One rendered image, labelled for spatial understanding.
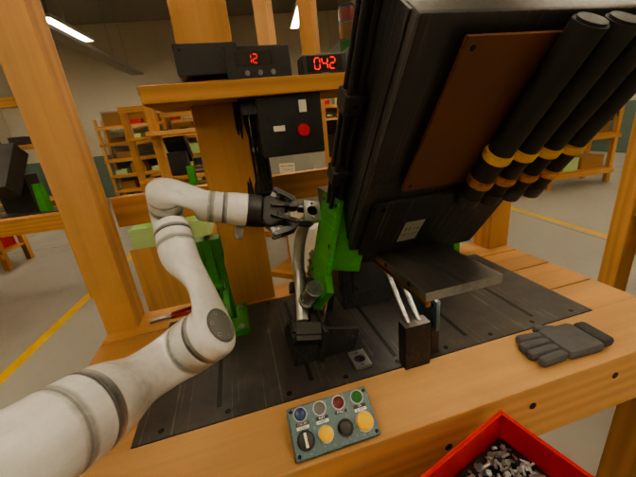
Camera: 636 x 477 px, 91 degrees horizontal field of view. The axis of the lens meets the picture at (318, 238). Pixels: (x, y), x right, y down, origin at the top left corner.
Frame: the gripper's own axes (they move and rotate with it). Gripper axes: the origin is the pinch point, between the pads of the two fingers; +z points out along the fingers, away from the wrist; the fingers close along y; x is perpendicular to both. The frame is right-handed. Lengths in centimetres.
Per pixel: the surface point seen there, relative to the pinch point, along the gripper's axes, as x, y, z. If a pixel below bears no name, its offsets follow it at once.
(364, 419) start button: -6.4, -43.3, 6.5
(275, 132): -2.6, 22.9, -7.7
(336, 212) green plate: -12.0, -5.8, 2.9
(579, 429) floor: 61, -62, 143
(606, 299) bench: -5, -21, 85
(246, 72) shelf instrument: -10.6, 32.6, -16.2
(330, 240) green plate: -7.4, -10.1, 2.9
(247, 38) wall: 515, 892, 8
